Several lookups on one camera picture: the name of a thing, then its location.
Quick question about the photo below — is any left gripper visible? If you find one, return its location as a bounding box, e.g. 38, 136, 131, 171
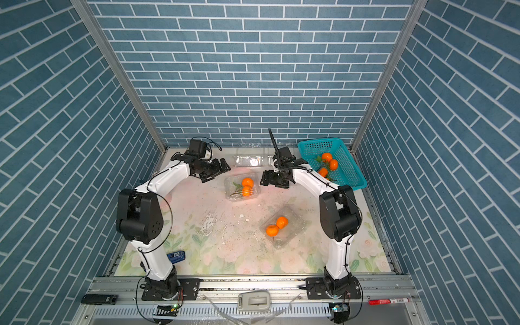
195, 157, 232, 183

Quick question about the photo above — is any orange pair with leaves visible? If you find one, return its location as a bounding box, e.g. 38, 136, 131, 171
316, 152, 339, 171

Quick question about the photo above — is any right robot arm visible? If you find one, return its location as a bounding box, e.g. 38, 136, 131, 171
261, 147, 362, 292

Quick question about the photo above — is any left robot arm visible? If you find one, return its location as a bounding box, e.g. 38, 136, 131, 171
116, 137, 231, 284

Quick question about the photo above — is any teal plastic basket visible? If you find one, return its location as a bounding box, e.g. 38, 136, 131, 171
297, 138, 367, 190

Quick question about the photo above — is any blue card on table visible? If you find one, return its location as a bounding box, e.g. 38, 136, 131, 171
167, 251, 186, 265

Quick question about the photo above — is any red marker pen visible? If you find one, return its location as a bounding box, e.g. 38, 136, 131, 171
368, 298, 410, 306

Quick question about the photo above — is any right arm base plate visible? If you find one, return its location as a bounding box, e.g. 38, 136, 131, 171
301, 276, 362, 300

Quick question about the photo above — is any grey box on rail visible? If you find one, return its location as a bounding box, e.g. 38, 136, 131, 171
237, 291, 272, 312

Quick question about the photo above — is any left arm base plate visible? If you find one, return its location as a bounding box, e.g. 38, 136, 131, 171
139, 277, 201, 301

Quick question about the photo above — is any black device on rail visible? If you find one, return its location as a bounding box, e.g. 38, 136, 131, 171
81, 294, 119, 305

